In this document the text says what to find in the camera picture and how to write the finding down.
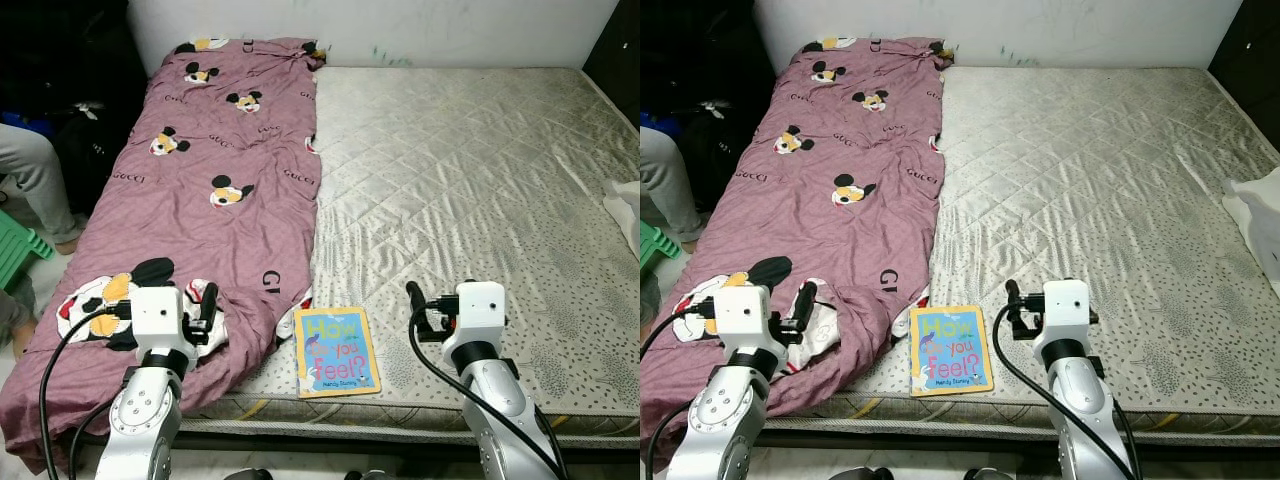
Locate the purple Mickey Mouse blanket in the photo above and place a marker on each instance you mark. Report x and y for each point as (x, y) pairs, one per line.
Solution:
(830, 230)
(200, 220)

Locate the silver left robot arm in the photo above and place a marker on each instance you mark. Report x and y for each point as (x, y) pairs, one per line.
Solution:
(725, 420)
(140, 420)

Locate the right robot leg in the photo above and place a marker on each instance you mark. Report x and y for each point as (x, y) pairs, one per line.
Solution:
(990, 475)
(368, 475)

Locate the robot leg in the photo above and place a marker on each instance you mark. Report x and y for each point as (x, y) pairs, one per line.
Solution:
(248, 474)
(368, 475)
(990, 475)
(855, 474)

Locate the white quilted mattress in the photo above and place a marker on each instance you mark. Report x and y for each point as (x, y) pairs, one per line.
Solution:
(1090, 180)
(470, 180)

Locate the green plastic stool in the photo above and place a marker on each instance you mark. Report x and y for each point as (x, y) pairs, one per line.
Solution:
(20, 255)
(655, 245)

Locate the black tufted headboard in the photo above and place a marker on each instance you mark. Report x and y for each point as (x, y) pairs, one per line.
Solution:
(1250, 45)
(615, 50)

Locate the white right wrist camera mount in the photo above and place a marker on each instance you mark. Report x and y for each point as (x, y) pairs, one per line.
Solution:
(480, 310)
(1062, 308)

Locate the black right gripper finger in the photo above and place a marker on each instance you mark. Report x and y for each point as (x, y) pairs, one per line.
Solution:
(414, 300)
(1014, 298)

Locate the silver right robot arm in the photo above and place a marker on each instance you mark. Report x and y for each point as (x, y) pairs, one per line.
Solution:
(495, 400)
(1085, 400)

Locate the How do you feel book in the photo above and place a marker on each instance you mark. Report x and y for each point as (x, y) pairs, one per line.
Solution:
(335, 350)
(950, 350)

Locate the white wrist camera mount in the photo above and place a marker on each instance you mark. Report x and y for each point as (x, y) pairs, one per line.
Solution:
(745, 315)
(158, 315)
(1062, 308)
(480, 310)

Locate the left robot leg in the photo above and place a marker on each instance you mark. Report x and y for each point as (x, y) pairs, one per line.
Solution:
(855, 474)
(248, 474)

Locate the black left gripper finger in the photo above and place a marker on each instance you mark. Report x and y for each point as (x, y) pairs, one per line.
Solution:
(209, 300)
(804, 300)

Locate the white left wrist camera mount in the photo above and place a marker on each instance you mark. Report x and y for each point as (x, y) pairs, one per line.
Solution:
(745, 315)
(158, 315)

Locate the dark bed frame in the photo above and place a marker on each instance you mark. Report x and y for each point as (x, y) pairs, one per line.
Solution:
(400, 455)
(1000, 455)

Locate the black bag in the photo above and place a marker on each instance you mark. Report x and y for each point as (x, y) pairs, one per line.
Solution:
(720, 160)
(100, 160)

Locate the person in grey trousers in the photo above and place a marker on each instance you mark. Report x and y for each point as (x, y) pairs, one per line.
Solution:
(665, 175)
(30, 170)

